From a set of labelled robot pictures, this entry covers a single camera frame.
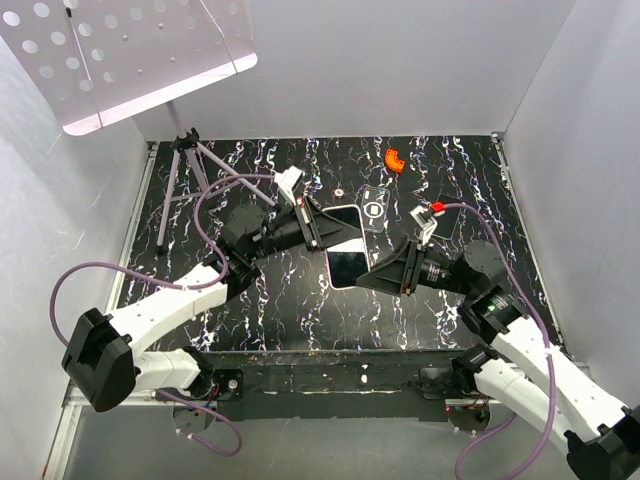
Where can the black front mounting rail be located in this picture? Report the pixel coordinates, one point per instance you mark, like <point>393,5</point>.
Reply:
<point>348,384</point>

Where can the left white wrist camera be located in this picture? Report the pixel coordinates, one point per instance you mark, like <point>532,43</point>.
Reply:
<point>287,182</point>

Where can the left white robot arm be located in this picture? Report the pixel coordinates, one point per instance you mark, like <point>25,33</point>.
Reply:
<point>109,356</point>

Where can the clear phone case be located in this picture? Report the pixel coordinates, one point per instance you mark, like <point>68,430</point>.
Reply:
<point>373,204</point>

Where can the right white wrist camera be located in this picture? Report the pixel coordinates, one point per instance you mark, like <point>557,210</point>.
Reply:
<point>426,219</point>

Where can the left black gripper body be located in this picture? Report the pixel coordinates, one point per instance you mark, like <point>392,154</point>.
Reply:
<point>291,231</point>

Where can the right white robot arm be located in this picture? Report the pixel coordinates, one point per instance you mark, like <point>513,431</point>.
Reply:
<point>597,433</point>

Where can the phone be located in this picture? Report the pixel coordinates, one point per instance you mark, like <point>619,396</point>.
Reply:
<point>345,267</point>
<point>351,215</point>

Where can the perforated white music stand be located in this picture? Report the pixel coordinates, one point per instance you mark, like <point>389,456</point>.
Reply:
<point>100,62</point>

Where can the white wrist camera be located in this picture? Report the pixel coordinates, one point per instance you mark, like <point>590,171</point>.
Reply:
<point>287,182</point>
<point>426,219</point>

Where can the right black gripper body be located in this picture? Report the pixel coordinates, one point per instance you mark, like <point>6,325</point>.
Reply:
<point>435,272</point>

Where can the orange curved plastic part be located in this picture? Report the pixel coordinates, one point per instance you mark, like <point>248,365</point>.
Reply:
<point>393,162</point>

